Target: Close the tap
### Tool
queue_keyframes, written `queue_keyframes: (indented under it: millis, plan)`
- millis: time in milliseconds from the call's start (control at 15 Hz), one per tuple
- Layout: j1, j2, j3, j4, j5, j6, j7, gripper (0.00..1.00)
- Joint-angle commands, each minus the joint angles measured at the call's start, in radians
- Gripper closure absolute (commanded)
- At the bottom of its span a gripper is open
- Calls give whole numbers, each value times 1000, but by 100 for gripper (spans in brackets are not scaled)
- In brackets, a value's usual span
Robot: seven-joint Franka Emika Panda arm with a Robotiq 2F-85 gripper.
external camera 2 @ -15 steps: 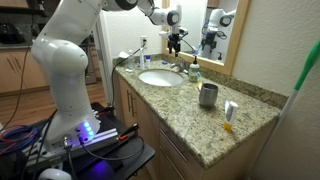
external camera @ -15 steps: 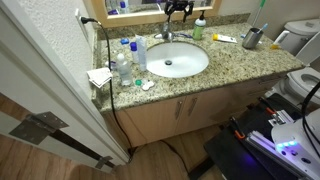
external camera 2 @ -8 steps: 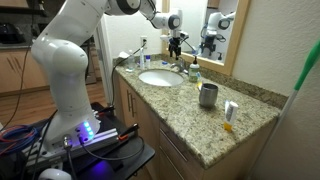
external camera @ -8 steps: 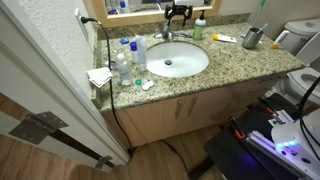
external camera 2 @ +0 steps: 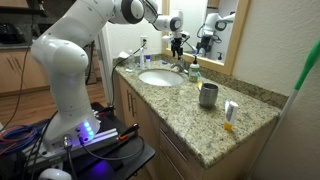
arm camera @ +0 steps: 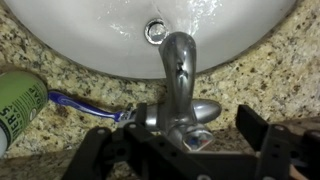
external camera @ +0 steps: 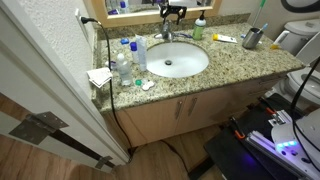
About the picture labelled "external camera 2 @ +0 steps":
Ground metal vanity door handles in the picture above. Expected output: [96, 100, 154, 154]
[126, 89, 137, 119]

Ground white wall outlet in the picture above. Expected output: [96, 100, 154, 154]
[140, 35, 148, 50]

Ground white tube with yellow cap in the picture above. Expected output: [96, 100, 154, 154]
[223, 99, 240, 132]

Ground wooden vanity cabinet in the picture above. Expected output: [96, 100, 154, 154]
[114, 74, 278, 180]

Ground wood framed wall mirror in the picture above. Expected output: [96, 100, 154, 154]
[162, 0, 252, 76]

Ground chrome sink faucet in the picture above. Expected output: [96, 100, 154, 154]
[170, 56, 190, 75]

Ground green and white mop handle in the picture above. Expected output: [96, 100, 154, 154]
[246, 38, 320, 180]

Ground red and black clamp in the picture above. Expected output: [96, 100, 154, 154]
[93, 104, 116, 118]
[117, 123, 141, 142]

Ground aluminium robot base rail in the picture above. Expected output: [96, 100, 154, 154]
[22, 128, 121, 169]

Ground clear plastic bottle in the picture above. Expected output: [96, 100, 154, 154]
[127, 49, 136, 73]

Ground red and blue cable bundle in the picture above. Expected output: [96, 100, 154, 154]
[0, 124, 42, 156]

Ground white oval sink basin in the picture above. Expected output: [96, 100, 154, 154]
[138, 68, 185, 88]

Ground grey plug cable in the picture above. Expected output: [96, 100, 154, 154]
[62, 134, 78, 180]

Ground wooden kitchen base cabinet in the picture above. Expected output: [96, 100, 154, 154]
[0, 49, 48, 97]

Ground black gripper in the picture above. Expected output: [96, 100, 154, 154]
[170, 37, 185, 60]

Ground tall white tube bottle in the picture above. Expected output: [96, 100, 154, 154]
[139, 47, 146, 71]

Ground green soap pump dispenser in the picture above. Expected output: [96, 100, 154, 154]
[188, 55, 201, 83]

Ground white round device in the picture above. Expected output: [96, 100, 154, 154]
[37, 168, 73, 180]

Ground thin black hanging cable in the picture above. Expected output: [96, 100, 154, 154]
[2, 49, 30, 132]

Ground black robot cart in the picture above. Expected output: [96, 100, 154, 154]
[0, 101, 156, 180]

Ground long metal drawer handle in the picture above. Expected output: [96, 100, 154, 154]
[159, 128, 190, 163]

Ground black power cable from outlet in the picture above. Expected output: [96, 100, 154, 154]
[110, 38, 148, 108]

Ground grey metal cup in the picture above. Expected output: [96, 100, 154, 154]
[198, 82, 220, 108]

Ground white crumpled tissue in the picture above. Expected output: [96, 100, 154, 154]
[117, 51, 131, 60]

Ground black looped base cable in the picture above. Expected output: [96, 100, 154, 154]
[78, 134, 146, 162]

